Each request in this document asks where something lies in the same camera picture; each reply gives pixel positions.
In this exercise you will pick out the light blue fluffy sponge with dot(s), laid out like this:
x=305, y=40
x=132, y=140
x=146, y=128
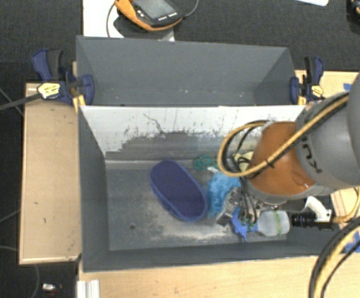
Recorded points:
x=218, y=188

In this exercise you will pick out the pale yellow object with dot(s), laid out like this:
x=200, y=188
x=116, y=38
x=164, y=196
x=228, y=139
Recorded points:
x=242, y=162

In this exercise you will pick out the clear spray bottle blue trigger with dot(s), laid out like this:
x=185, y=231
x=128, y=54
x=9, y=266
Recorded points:
x=271, y=223

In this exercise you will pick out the teal green net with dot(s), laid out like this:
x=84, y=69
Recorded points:
x=202, y=161

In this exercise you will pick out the dark blue oval tray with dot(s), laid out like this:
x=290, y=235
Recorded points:
x=180, y=191

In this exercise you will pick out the grey metal bin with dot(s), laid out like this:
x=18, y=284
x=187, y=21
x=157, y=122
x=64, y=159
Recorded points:
x=136, y=197

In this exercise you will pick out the pale wood board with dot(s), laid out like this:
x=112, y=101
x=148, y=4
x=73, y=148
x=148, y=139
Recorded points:
x=51, y=172

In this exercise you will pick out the black cylinder on white bracket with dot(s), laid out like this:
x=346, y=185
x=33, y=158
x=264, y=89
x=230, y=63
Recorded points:
x=304, y=219

